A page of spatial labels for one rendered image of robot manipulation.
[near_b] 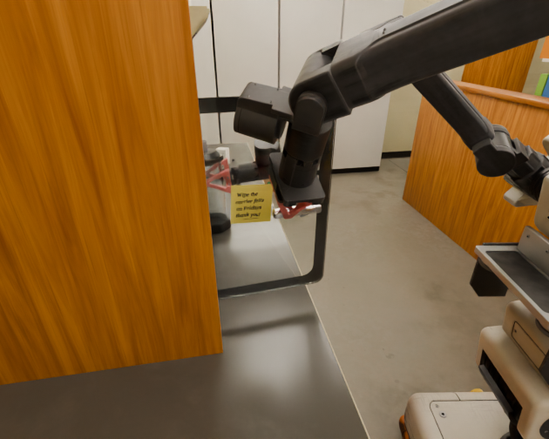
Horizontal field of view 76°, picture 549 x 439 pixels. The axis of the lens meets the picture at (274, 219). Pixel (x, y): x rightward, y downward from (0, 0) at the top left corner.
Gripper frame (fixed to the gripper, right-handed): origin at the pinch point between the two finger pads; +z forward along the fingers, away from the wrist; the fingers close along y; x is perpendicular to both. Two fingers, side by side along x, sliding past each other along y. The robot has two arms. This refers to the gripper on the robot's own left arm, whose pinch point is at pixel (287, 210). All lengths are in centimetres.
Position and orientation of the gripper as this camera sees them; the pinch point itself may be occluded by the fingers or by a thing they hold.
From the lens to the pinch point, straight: 61.3
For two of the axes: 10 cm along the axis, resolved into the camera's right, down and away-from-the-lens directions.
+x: 9.6, -1.1, 2.5
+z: -1.4, 5.9, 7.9
